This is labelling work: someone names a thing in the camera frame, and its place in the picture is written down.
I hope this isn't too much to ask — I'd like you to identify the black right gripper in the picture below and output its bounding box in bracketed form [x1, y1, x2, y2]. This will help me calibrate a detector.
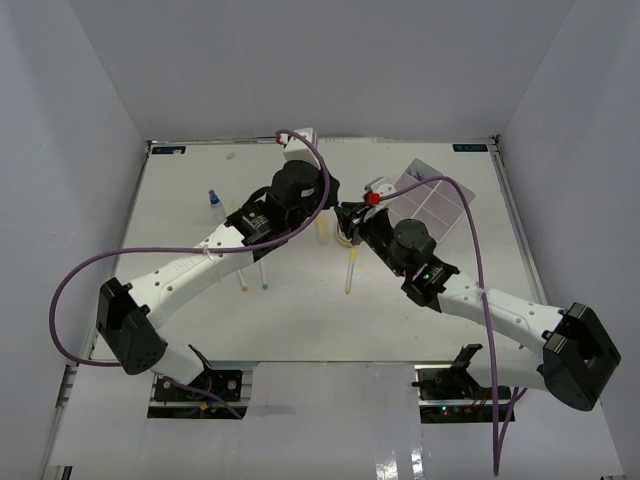
[334, 202, 406, 278]

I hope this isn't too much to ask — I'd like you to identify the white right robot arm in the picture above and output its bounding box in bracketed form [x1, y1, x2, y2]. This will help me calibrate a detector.
[335, 202, 621, 411]

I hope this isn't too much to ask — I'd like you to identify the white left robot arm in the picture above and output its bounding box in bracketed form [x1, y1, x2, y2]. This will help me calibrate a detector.
[96, 160, 340, 399]

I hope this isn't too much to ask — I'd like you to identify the yellow tipped white pen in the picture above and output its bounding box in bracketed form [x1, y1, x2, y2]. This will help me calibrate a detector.
[344, 248, 356, 295]

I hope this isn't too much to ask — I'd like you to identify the blue capped small marker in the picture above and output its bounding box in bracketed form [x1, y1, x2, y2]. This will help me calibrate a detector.
[208, 190, 224, 211]

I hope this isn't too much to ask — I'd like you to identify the white divided organizer box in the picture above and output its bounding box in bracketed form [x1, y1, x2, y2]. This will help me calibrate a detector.
[388, 158, 465, 242]

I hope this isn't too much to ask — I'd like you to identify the teal tipped white pen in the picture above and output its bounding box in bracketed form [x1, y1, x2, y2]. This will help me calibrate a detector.
[258, 260, 269, 290]

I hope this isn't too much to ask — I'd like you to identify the orange tipped white pen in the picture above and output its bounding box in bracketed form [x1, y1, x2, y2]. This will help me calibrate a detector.
[236, 270, 249, 292]

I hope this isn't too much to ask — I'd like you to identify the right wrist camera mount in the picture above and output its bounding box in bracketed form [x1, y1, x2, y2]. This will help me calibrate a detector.
[363, 177, 396, 218]

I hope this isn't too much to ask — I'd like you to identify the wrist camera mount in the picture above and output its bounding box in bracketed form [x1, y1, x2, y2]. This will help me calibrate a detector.
[363, 177, 396, 218]
[276, 127, 318, 164]

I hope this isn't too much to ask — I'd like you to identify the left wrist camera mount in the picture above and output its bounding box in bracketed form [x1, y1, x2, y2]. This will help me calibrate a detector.
[276, 127, 318, 164]

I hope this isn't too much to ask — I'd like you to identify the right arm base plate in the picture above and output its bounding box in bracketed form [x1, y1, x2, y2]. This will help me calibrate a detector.
[411, 344, 493, 425]

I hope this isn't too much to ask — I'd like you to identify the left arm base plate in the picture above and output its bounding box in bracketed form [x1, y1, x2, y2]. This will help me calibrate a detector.
[147, 369, 252, 420]

